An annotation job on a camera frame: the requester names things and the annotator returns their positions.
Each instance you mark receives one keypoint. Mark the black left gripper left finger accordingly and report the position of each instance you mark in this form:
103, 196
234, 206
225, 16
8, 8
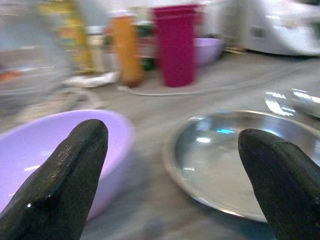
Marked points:
62, 180

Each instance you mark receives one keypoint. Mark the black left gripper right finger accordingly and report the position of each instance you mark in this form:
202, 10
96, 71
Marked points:
282, 180

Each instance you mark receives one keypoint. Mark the large lilac plastic bowl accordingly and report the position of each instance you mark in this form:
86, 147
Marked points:
32, 147

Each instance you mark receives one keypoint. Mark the round steel plate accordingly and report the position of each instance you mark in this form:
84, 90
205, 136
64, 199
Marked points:
212, 165

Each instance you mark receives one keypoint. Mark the shiny steel spoon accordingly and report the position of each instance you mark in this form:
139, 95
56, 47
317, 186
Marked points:
292, 101

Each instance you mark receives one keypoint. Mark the white crumpled wrapper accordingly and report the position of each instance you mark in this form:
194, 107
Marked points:
91, 80

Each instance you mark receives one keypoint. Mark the clear glass bowl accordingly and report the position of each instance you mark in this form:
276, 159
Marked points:
27, 55

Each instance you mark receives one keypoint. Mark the yellow packet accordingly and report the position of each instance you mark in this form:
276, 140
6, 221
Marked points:
75, 37

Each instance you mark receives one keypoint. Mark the orange sauce bottle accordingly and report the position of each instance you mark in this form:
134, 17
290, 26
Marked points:
127, 50

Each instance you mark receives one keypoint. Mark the small lilac plastic bowl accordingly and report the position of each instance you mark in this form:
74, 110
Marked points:
207, 50

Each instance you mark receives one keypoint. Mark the white appliance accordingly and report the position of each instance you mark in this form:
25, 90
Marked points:
280, 27

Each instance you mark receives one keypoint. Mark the dark green bottle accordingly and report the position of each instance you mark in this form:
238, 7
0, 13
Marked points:
147, 45

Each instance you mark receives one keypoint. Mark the magenta plastic cup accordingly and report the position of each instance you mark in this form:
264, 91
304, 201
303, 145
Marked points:
176, 47

